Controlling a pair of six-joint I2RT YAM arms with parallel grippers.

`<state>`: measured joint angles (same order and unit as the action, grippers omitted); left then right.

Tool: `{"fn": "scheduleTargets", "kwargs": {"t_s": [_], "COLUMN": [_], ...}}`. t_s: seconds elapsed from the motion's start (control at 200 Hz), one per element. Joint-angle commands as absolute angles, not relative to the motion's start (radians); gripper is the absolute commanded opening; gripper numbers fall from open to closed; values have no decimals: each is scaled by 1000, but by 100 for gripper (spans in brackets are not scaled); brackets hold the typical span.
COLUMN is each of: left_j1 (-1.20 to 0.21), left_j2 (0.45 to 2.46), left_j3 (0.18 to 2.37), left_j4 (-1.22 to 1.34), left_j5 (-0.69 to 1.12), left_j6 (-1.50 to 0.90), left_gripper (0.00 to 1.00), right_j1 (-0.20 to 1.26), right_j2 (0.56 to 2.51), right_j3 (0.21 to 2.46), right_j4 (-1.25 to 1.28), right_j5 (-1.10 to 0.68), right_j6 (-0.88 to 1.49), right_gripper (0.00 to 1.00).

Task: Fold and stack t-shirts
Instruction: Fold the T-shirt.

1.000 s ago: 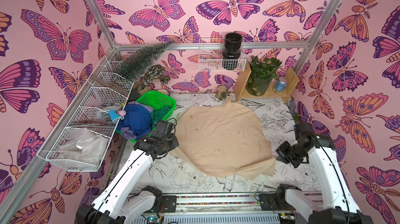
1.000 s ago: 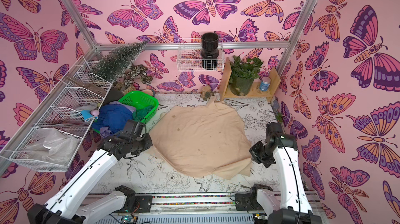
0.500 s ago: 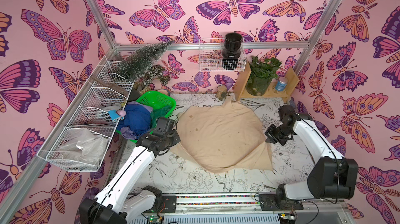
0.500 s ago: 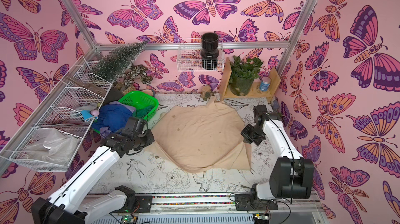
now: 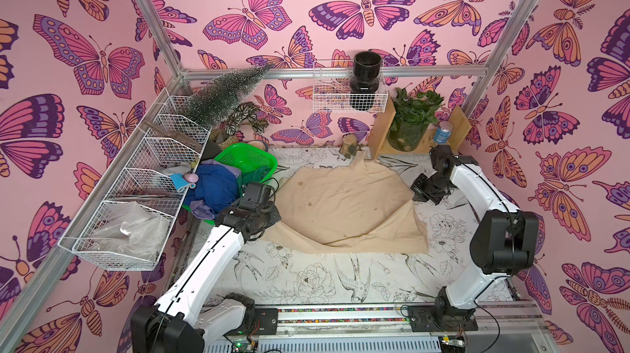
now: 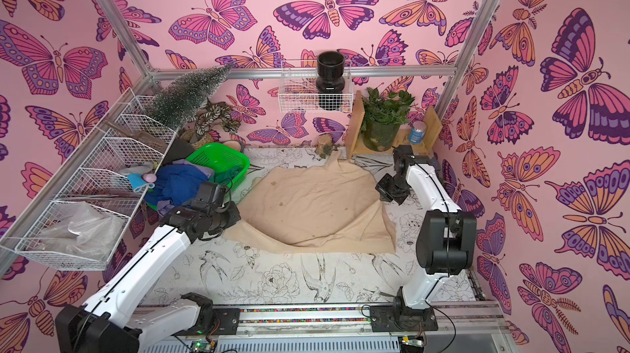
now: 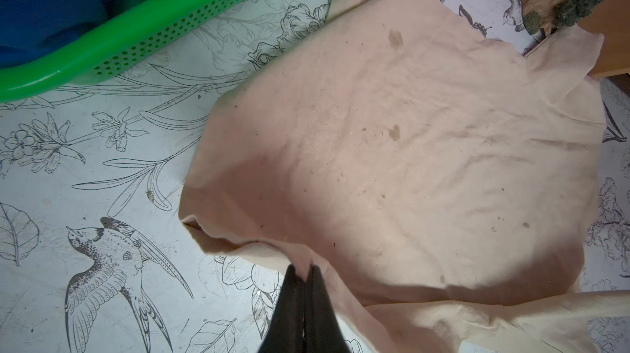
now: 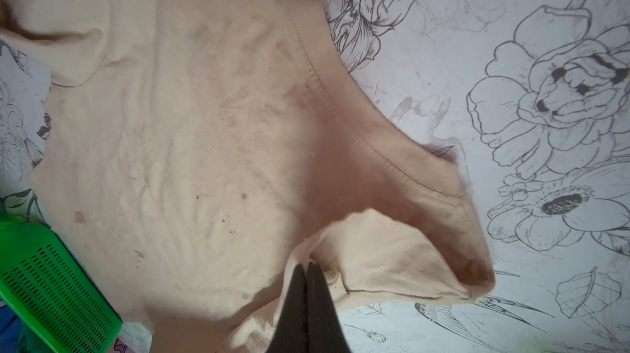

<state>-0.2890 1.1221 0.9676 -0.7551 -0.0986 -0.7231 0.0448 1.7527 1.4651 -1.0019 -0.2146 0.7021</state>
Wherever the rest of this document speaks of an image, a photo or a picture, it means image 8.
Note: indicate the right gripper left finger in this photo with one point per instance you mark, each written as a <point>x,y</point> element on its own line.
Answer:
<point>291,335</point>

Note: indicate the beige t-shirt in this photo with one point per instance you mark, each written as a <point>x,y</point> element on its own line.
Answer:
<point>201,149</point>

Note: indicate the blue t-shirt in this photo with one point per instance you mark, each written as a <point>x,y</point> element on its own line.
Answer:
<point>10,330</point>

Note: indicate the green plastic laundry basket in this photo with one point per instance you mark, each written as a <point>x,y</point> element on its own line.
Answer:
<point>50,292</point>

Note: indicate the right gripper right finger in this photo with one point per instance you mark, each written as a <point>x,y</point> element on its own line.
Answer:
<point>324,329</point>

